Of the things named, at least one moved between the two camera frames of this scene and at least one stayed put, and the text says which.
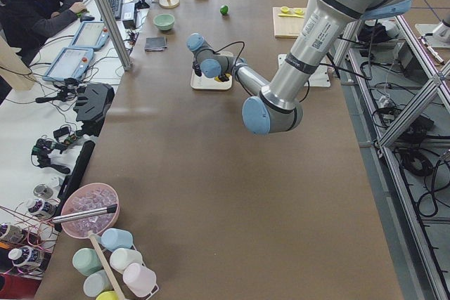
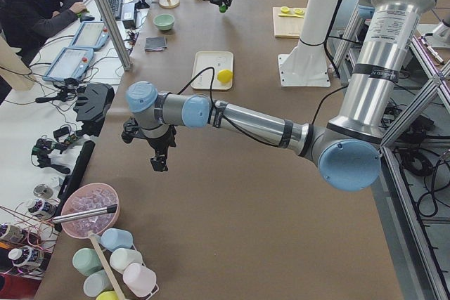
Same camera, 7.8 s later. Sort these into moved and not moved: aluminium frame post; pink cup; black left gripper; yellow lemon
Moved: black left gripper
Not moved: aluminium frame post; pink cup; yellow lemon
